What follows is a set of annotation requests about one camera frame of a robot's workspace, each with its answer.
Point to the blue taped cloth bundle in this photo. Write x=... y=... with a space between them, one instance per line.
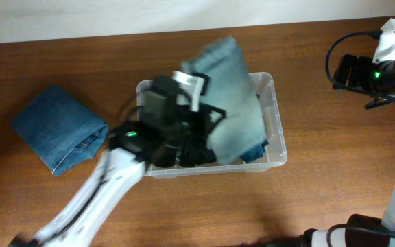
x=255 y=152

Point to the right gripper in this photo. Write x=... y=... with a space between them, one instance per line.
x=362 y=66

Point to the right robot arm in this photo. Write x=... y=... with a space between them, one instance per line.
x=362 y=165

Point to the clear plastic storage bin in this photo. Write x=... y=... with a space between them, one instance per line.
x=275 y=154

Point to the dark blue jeans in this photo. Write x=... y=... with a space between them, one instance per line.
x=61 y=131

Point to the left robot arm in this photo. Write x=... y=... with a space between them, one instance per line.
x=171 y=120

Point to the light grey jeans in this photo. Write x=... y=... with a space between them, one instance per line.
x=231 y=89

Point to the large black taped cloth bundle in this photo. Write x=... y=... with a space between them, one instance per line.
x=166 y=160

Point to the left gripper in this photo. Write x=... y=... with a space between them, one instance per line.
x=201 y=134

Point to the small black taped cloth bundle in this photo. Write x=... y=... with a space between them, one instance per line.
x=195 y=152

